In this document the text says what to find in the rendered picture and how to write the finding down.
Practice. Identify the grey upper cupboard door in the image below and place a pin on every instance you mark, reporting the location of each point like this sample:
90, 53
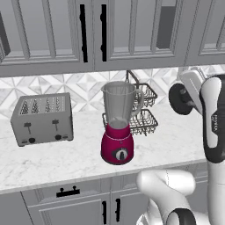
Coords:
140, 29
211, 29
44, 29

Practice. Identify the grey cupboard door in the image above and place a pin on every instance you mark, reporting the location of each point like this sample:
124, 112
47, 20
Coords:
70, 214
44, 29
132, 208
211, 29
140, 29

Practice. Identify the silver four-slot toaster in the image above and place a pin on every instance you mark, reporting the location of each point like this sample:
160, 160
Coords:
44, 129

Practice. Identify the red blender with clear jug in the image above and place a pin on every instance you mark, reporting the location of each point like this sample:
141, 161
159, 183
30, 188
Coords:
117, 140

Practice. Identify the grey lower cupboard door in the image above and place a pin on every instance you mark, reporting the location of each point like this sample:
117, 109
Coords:
132, 208
70, 214

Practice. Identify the grey drawer front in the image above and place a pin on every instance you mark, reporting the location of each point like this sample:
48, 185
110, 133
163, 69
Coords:
88, 189

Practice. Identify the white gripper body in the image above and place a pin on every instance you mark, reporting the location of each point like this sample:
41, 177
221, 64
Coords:
194, 83

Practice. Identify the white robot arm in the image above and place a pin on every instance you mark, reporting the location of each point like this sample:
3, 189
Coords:
215, 123

